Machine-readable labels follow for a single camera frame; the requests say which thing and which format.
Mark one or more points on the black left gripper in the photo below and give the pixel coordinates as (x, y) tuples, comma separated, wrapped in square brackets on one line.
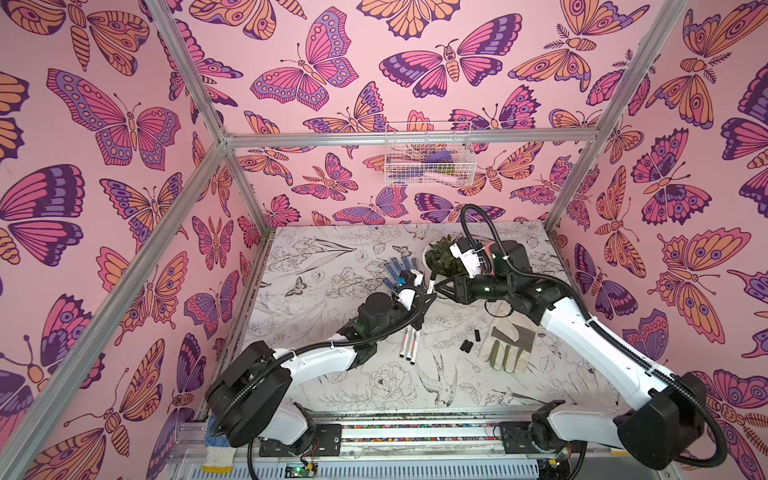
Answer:
[(415, 315)]

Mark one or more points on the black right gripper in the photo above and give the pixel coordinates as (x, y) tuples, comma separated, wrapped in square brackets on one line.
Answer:
[(455, 288)]

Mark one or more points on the white marker pen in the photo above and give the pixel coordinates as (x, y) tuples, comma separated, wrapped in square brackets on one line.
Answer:
[(413, 346), (405, 349), (431, 282)]

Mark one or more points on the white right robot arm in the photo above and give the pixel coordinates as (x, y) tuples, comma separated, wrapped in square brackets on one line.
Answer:
[(667, 420)]

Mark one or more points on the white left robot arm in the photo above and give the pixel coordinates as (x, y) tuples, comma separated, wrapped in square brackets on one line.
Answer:
[(248, 400)]

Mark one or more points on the white potted green plant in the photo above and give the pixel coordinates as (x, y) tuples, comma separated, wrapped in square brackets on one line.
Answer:
[(439, 260)]

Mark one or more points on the blue dotted knit glove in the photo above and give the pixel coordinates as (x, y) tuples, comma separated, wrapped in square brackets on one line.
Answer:
[(394, 266)]

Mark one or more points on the beige leather work glove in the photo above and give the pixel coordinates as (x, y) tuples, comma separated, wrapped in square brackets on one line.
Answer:
[(508, 345)]

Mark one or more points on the blue dotted glove at base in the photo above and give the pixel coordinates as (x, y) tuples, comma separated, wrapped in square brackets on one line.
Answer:
[(210, 439)]

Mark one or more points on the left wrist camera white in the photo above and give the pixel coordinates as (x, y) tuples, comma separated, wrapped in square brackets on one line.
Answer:
[(411, 285)]

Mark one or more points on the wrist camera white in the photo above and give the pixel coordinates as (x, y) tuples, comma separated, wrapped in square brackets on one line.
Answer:
[(472, 256), (411, 285)]

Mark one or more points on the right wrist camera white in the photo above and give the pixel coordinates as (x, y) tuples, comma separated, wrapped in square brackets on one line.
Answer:
[(472, 256)]

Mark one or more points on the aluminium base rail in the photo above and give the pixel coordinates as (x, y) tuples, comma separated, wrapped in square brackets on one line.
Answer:
[(425, 445)]

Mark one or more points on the white wire wall basket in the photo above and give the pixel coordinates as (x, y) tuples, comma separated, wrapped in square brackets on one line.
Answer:
[(443, 164)]

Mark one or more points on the aluminium frame horizontal bar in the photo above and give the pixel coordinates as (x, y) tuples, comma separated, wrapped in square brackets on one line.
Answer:
[(406, 137)]

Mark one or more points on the aluminium frame post right rear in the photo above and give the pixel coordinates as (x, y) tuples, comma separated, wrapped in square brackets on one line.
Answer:
[(650, 46)]

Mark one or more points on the aluminium frame post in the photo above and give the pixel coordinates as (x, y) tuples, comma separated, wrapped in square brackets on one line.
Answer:
[(650, 46), (222, 152)]

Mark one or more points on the aluminium frame post left rear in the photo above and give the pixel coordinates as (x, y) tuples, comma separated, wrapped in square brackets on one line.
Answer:
[(222, 152)]

